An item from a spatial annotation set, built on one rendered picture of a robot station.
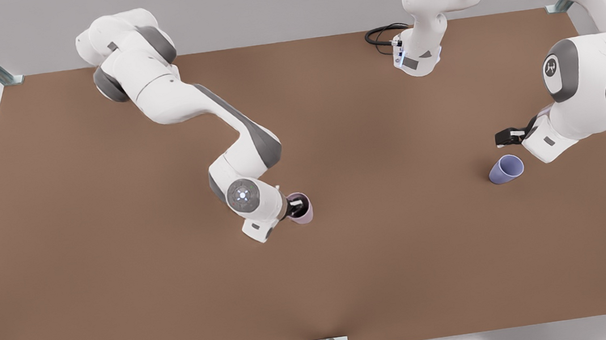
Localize pink cup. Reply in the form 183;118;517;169
285;191;315;227

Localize purple cup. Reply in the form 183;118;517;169
486;153;526;186

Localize black cable loop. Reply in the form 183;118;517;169
363;22;414;58

